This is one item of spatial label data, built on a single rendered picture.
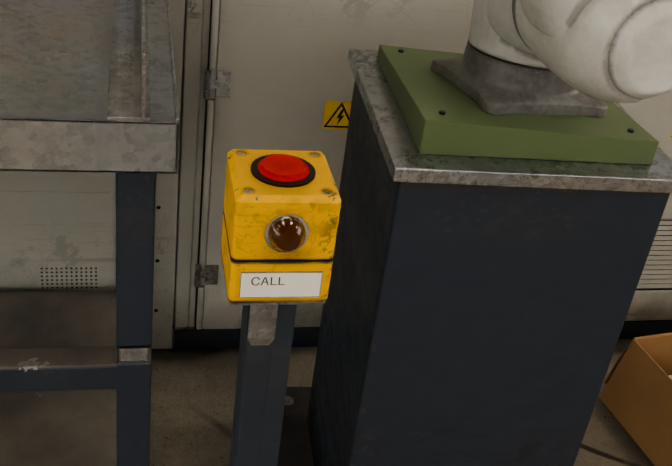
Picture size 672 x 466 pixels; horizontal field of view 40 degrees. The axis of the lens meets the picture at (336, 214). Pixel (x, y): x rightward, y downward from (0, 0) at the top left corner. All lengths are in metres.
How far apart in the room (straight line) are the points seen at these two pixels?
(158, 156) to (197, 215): 0.84
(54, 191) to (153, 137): 0.83
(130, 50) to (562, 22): 0.46
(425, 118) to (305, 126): 0.59
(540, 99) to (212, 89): 0.64
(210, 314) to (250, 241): 1.17
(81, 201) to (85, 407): 0.39
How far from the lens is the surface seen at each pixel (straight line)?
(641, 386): 1.88
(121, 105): 0.91
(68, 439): 1.51
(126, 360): 1.08
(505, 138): 1.12
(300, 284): 0.71
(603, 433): 1.94
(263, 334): 0.77
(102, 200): 1.72
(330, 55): 1.60
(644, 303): 2.15
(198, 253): 1.78
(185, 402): 1.81
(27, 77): 0.98
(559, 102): 1.20
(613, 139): 1.17
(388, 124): 1.16
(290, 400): 1.80
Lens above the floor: 1.24
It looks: 31 degrees down
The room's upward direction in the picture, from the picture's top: 8 degrees clockwise
